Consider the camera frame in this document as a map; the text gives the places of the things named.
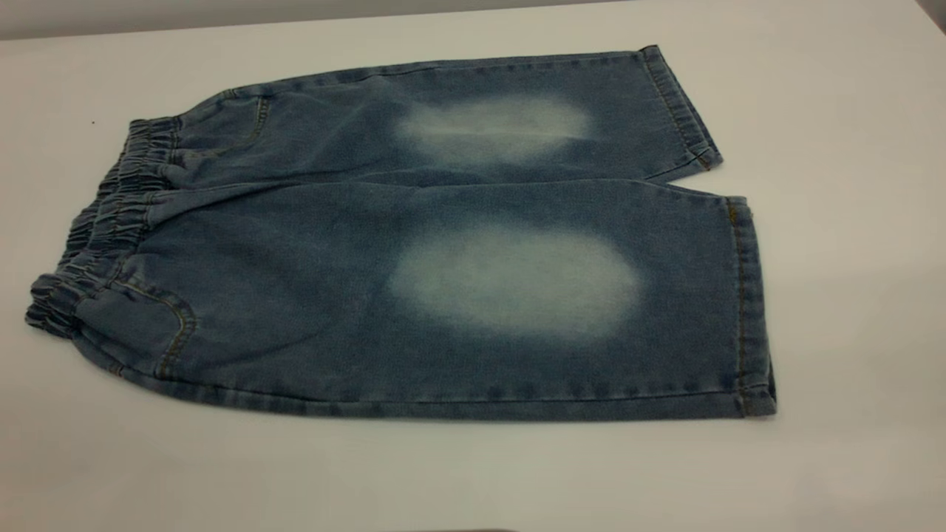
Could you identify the blue denim kids pants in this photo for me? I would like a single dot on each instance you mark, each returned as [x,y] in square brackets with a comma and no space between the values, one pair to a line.
[369,295]

